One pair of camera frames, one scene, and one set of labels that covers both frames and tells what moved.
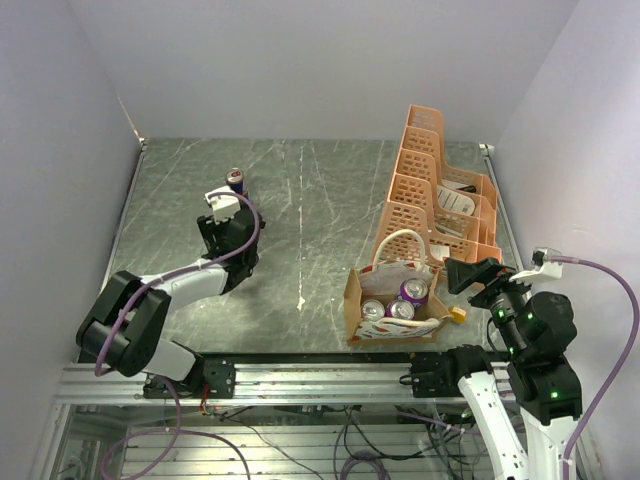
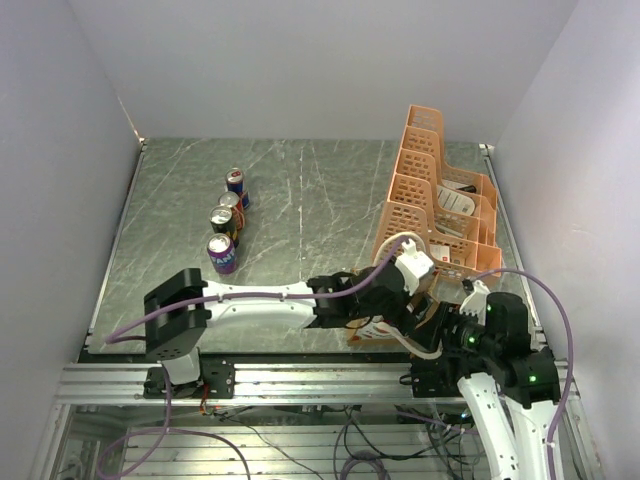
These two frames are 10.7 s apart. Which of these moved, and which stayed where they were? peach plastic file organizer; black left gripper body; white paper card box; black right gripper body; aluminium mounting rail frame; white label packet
Moved: black right gripper body; black left gripper body
Stayed: white paper card box; peach plastic file organizer; aluminium mounting rail frame; white label packet
